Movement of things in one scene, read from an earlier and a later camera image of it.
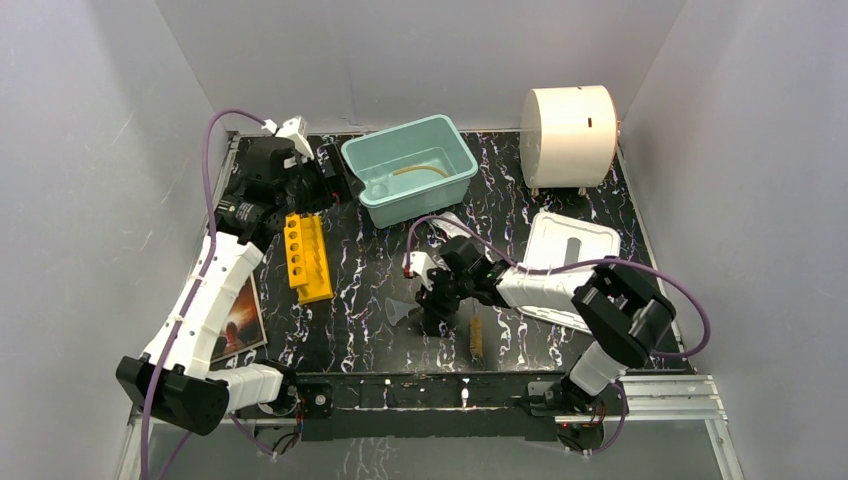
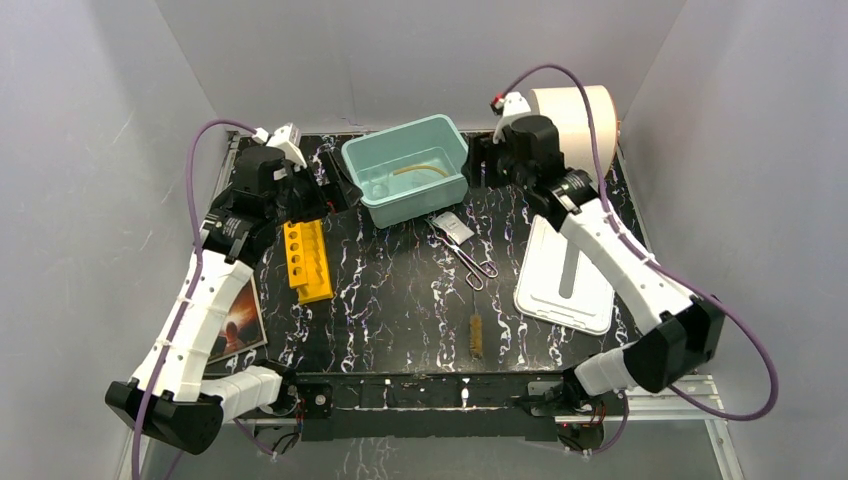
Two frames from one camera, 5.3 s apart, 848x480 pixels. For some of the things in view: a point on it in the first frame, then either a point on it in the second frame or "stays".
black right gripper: [430, 299] → [481, 151]
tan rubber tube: [400, 170] stays
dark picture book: [244, 328] stays
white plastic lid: [556, 242] stays
